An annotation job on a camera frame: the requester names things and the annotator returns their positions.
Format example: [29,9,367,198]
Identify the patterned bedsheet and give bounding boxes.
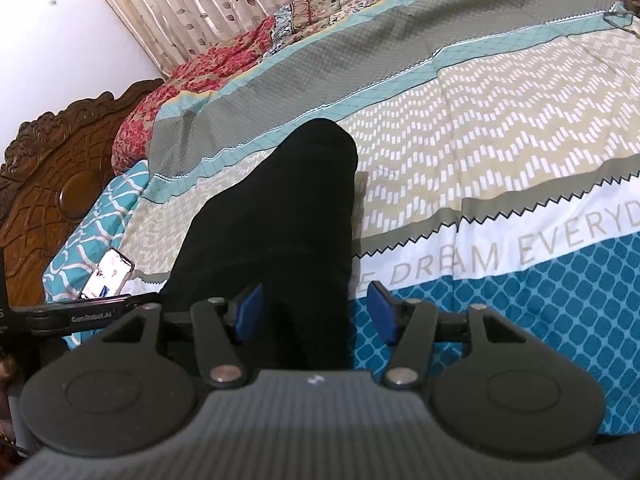
[117,0,639,436]

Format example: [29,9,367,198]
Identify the black pants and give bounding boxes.
[160,118,358,370]

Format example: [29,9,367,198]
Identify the red floral quilt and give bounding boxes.
[111,0,381,174]

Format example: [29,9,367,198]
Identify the carved wooden headboard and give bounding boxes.
[1,79,162,308]

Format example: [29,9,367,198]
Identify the teal patterned pillow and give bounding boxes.
[41,159,151,351]

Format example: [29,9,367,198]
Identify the smartphone with lit screen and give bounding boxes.
[79,248,134,299]

